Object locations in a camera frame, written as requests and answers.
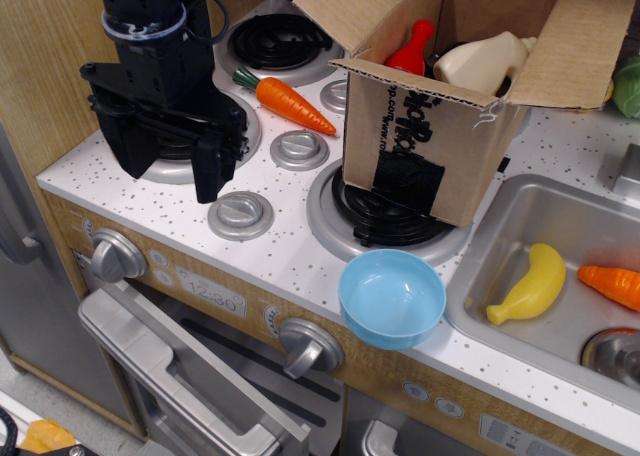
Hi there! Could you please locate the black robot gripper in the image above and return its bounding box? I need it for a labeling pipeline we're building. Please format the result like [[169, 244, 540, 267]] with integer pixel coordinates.
[[80, 40, 247, 203]]

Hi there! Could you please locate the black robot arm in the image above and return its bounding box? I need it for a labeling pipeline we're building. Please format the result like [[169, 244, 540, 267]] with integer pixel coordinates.
[[80, 0, 248, 203]]

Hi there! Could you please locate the light blue plastic bowl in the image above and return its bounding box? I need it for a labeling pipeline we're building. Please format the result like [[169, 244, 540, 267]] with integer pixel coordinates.
[[338, 249, 447, 350]]

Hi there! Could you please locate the front left burner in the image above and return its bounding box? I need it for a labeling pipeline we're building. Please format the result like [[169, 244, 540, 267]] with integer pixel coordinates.
[[142, 91, 262, 185]]

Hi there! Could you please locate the silver stove top knob front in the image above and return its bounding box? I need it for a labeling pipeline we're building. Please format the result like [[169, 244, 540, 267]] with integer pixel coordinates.
[[207, 191, 275, 241]]

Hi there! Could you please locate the silver stove knob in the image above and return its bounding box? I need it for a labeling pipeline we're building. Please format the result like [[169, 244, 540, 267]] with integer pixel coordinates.
[[270, 130, 330, 171], [207, 191, 275, 241], [320, 79, 348, 114]]

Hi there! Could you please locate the orange toy carrot on stove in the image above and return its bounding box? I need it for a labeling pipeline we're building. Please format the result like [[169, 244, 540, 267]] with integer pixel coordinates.
[[232, 66, 337, 136]]

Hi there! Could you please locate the silver oven dial left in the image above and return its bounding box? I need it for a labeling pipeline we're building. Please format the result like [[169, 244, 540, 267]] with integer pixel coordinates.
[[91, 228, 148, 284]]

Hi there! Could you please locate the silver oven dial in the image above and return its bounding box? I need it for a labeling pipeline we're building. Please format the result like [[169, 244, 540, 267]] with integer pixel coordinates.
[[279, 317, 345, 379], [91, 228, 148, 284]]

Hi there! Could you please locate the silver stove top knob middle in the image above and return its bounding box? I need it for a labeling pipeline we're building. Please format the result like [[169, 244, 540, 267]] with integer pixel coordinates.
[[270, 130, 330, 171]]

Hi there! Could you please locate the oven clock display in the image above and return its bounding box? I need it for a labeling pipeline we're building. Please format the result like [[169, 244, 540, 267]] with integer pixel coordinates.
[[175, 266, 248, 319]]

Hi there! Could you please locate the black back left burner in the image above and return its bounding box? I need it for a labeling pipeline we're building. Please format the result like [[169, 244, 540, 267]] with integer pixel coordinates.
[[227, 14, 335, 71]]

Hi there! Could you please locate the black burner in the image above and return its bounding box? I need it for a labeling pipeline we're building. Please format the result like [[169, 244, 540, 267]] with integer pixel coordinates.
[[331, 168, 454, 247], [227, 14, 335, 71]]

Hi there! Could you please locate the silver stove top knob back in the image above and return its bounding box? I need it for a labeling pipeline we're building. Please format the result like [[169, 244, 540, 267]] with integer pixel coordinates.
[[320, 79, 348, 114]]

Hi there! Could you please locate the black front right burner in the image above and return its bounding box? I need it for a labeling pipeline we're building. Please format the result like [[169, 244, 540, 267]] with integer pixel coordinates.
[[331, 168, 454, 247]]

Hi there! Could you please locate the silver toy fridge door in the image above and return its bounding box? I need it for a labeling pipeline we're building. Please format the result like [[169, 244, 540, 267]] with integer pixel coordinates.
[[1, 135, 134, 425]]

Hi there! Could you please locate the brown cardboard box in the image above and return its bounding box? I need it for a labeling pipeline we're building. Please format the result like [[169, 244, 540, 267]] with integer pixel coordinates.
[[294, 0, 636, 226]]

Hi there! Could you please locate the silver oven dial right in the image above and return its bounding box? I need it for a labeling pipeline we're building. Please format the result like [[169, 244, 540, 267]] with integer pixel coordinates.
[[279, 317, 345, 379]]

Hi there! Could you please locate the red toy bottle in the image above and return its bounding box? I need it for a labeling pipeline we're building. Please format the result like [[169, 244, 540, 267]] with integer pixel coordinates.
[[384, 20, 436, 76]]

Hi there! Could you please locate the yellow object on floor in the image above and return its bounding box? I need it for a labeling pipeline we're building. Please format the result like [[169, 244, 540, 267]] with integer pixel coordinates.
[[19, 419, 76, 454]]

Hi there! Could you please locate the cream toy milk jug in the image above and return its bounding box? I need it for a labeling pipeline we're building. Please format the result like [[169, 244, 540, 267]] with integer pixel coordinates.
[[433, 31, 537, 96]]

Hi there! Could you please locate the silver toy sink basin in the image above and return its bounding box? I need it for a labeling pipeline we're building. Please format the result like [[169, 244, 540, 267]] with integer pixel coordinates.
[[446, 175, 639, 411]]

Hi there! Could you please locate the yellow toy banana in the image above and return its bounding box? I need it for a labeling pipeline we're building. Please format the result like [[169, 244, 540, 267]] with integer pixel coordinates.
[[486, 243, 566, 325]]

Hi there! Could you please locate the grey toy faucet base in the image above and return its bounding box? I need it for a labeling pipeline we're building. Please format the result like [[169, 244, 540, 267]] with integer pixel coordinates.
[[612, 144, 640, 201]]

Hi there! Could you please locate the green toy cabbage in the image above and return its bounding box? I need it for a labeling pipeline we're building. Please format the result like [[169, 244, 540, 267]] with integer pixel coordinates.
[[612, 56, 640, 119]]

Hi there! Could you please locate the orange toy carrot in sink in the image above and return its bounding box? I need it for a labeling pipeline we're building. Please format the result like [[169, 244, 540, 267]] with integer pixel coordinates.
[[577, 265, 639, 312]]

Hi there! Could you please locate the silver pot in sink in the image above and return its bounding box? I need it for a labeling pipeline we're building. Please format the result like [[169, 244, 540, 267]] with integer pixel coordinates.
[[580, 327, 639, 388]]

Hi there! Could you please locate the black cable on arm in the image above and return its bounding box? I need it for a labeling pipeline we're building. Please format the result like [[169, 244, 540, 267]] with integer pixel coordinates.
[[184, 0, 231, 45]]

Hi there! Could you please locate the silver oven door handle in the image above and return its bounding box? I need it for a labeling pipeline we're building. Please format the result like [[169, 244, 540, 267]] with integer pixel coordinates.
[[78, 287, 310, 455]]

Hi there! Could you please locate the silver dishwasher handle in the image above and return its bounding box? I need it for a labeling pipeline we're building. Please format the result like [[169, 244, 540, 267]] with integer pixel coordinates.
[[359, 419, 412, 456]]

